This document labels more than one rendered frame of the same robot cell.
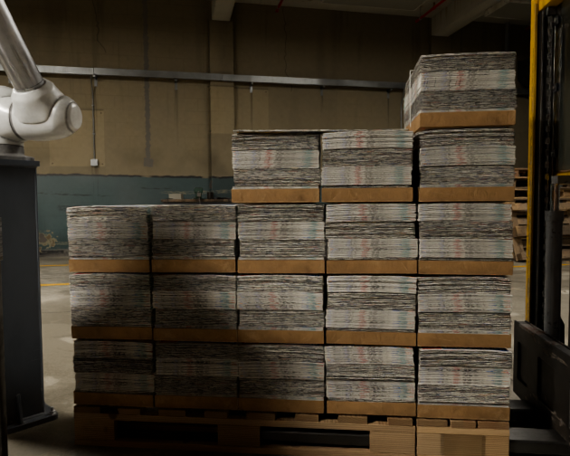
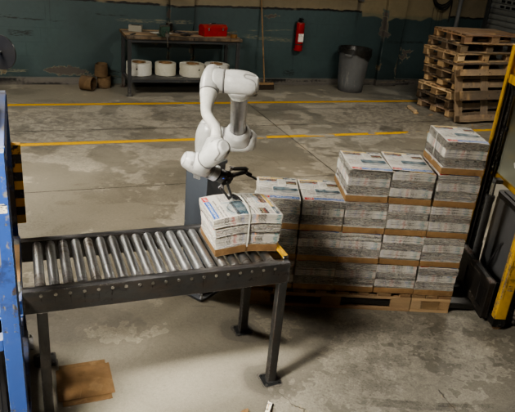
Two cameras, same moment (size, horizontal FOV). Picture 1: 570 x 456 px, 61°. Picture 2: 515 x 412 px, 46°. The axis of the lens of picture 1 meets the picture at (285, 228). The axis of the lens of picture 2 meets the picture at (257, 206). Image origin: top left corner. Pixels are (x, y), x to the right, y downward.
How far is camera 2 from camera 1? 2.81 m
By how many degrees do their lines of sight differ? 23
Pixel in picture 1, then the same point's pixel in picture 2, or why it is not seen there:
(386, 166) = (421, 190)
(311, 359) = (370, 270)
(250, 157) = (356, 181)
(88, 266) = not seen: hidden behind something
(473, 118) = (464, 172)
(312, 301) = (375, 246)
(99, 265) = not seen: hidden behind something
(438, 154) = (445, 186)
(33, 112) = (240, 145)
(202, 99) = not seen: outside the picture
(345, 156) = (402, 184)
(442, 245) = (439, 226)
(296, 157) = (379, 182)
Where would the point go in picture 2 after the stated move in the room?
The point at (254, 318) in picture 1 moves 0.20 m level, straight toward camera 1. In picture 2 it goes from (347, 252) to (356, 266)
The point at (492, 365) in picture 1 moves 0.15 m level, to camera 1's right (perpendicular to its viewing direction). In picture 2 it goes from (449, 275) to (469, 275)
